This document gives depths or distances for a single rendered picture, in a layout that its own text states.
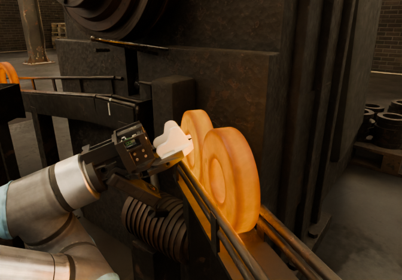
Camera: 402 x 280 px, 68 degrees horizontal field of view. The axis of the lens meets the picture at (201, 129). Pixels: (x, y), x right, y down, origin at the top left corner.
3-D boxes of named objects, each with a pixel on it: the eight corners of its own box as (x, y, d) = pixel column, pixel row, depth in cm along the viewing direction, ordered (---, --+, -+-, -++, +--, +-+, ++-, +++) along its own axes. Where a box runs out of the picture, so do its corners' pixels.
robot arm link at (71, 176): (77, 219, 51) (81, 190, 59) (104, 207, 52) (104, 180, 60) (51, 177, 47) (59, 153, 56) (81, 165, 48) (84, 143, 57)
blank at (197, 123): (193, 103, 64) (178, 105, 63) (218, 117, 50) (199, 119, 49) (195, 170, 68) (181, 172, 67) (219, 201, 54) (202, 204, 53)
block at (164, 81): (179, 149, 94) (176, 73, 86) (198, 156, 89) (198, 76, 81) (154, 161, 86) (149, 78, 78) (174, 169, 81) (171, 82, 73)
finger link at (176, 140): (199, 119, 53) (150, 139, 51) (208, 146, 55) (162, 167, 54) (194, 113, 56) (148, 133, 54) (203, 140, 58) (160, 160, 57)
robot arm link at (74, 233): (66, 303, 54) (28, 261, 47) (49, 265, 62) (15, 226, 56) (111, 265, 58) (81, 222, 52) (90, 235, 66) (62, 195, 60)
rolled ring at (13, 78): (15, 104, 148) (22, 103, 150) (10, 67, 140) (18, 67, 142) (-1, 93, 157) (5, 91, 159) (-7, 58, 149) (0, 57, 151)
